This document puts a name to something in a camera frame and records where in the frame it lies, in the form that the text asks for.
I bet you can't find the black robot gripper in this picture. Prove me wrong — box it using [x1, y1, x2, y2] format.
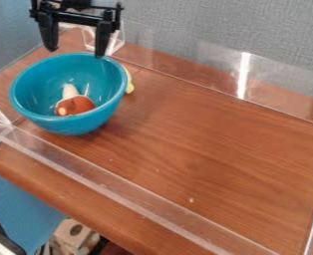
[29, 0, 124, 58]

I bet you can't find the blue bowl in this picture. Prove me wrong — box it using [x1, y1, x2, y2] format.
[9, 52, 128, 135]

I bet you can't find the brown and white toy mushroom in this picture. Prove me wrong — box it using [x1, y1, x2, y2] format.
[54, 84, 95, 117]

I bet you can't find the yellow object behind bowl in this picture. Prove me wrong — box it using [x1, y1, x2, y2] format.
[122, 66, 134, 95]

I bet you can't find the clear acrylic front barrier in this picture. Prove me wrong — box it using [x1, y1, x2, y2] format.
[0, 126, 279, 255]

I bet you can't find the clear acrylic back barrier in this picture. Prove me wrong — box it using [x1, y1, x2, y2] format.
[57, 0, 313, 128]

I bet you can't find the white block with hole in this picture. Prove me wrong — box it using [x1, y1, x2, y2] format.
[50, 218, 101, 255]

